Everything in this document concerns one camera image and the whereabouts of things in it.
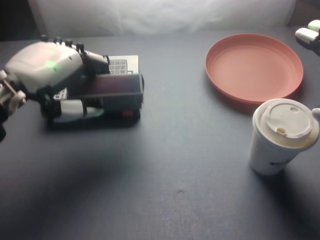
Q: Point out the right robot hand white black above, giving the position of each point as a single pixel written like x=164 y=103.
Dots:
x=306 y=35

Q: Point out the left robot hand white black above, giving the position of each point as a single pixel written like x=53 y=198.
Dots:
x=40 y=62

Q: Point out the white coffee cup with lid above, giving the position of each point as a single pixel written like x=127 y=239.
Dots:
x=272 y=140

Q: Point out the pink round plate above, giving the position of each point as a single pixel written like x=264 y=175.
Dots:
x=252 y=67

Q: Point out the calculator box white and blue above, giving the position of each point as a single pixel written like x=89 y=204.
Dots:
x=122 y=65

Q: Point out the white foam sheet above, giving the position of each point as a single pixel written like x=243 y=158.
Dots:
x=160 y=15

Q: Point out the grey table cloth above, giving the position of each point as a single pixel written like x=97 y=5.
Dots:
x=160 y=175

